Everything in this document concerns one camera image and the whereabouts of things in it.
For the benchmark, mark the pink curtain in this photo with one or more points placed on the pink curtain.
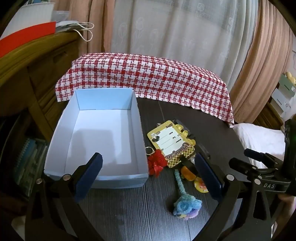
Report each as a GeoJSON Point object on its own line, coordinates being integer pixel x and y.
{"type": "Point", "coordinates": [261, 69]}
{"type": "Point", "coordinates": [92, 14]}

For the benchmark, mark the wooden desk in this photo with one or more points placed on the wooden desk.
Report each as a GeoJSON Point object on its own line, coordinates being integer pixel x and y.
{"type": "Point", "coordinates": [34, 69]}

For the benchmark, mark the yellow pink charm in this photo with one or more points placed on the yellow pink charm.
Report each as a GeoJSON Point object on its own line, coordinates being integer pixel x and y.
{"type": "Point", "coordinates": [200, 185]}

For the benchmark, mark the white cardboard box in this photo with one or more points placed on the white cardboard box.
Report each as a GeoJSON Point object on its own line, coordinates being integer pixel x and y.
{"type": "Point", "coordinates": [104, 139]}

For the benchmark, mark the stack of books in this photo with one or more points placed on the stack of books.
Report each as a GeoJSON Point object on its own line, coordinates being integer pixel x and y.
{"type": "Point", "coordinates": [30, 162]}

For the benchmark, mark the red and white box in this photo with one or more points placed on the red and white box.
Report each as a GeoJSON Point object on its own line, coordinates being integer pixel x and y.
{"type": "Point", "coordinates": [25, 32]}

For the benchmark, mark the red white plaid cloth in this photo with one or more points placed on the red white plaid cloth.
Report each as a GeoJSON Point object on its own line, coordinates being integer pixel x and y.
{"type": "Point", "coordinates": [150, 76]}

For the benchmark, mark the person's right hand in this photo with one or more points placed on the person's right hand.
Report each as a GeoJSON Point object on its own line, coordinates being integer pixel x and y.
{"type": "Point", "coordinates": [286, 199]}

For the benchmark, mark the yellow checkered name tag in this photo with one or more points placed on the yellow checkered name tag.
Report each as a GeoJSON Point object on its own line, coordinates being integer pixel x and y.
{"type": "Point", "coordinates": [171, 143]}

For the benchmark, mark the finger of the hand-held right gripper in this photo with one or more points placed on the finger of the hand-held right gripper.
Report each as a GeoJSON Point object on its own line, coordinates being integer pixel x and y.
{"type": "Point", "coordinates": [245, 167]}
{"type": "Point", "coordinates": [261, 156]}

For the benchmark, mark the white lace curtain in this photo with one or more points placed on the white lace curtain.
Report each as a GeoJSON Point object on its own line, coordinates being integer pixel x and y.
{"type": "Point", "coordinates": [180, 30]}

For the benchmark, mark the blue fuzzy flower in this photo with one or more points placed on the blue fuzzy flower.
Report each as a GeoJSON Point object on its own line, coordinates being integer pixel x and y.
{"type": "Point", "coordinates": [185, 206]}

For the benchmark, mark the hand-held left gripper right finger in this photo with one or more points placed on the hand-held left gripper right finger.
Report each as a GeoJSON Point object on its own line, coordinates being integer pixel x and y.
{"type": "Point", "coordinates": [206, 175]}

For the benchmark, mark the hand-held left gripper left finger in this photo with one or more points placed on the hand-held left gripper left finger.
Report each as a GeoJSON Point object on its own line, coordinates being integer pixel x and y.
{"type": "Point", "coordinates": [90, 176]}

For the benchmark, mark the white pillow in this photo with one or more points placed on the white pillow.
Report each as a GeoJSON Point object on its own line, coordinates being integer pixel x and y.
{"type": "Point", "coordinates": [254, 136]}

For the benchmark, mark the orange round charm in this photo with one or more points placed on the orange round charm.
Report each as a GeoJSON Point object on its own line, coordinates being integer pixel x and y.
{"type": "Point", "coordinates": [187, 173]}

